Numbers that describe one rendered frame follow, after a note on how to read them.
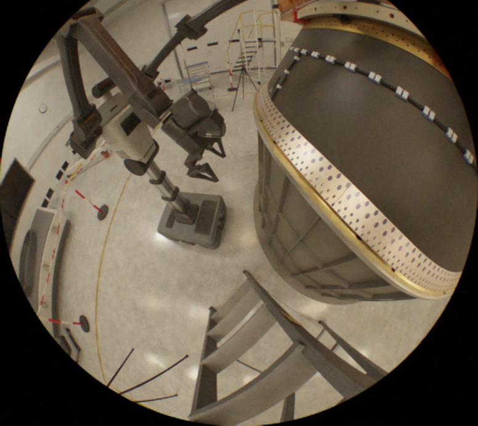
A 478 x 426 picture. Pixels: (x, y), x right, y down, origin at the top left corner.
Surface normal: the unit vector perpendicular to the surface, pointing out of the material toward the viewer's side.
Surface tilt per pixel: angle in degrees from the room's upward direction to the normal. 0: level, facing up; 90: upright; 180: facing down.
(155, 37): 90
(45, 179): 90
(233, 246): 0
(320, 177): 43
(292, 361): 0
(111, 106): 90
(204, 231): 0
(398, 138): 62
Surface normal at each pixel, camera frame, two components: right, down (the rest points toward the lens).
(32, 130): 0.99, -0.06
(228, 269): -0.11, -0.58
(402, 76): -0.82, 0.13
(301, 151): -0.71, -0.18
